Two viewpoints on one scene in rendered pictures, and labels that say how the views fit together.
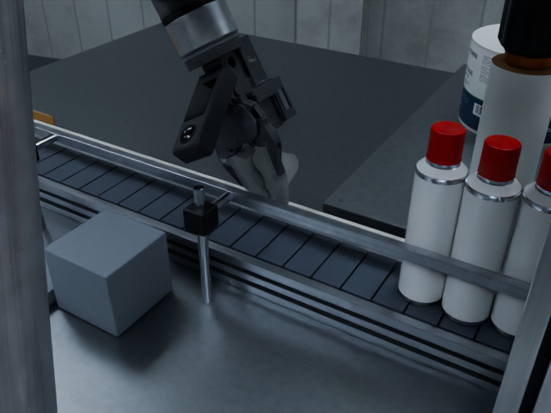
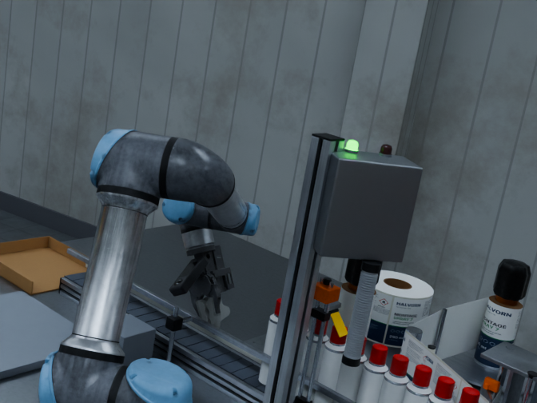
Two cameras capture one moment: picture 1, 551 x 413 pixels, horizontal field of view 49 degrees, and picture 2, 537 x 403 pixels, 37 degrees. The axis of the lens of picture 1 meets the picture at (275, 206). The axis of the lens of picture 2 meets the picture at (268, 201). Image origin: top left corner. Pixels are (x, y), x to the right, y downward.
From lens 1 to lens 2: 1.27 m
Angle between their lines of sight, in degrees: 19
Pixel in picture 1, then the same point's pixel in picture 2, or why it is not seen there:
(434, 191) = (273, 326)
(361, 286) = (241, 374)
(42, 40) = (89, 207)
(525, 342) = (271, 372)
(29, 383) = (125, 301)
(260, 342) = not seen: hidden behind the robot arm
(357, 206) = (260, 346)
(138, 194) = (147, 315)
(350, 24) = not seen: hidden behind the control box
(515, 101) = (347, 305)
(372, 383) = not seen: outside the picture
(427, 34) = (435, 277)
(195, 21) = (194, 234)
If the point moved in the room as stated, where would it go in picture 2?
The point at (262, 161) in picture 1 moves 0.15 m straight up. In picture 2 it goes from (210, 305) to (220, 245)
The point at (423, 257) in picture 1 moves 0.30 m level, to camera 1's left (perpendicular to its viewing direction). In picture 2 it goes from (264, 357) to (137, 328)
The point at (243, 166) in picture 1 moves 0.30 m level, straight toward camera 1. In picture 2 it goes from (201, 306) to (175, 359)
